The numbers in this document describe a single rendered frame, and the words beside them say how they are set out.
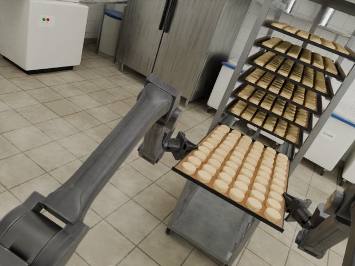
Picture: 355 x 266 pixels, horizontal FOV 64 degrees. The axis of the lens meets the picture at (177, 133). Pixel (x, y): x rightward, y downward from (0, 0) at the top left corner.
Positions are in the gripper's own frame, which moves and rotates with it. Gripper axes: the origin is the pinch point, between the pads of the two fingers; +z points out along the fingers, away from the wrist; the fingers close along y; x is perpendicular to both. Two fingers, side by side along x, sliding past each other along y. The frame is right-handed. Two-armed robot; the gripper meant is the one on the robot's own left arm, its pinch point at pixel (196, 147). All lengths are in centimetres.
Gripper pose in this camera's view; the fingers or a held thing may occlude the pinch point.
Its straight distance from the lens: 117.3
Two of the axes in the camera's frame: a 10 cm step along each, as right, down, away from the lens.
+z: 8.8, 1.1, 4.6
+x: 3.3, 5.4, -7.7
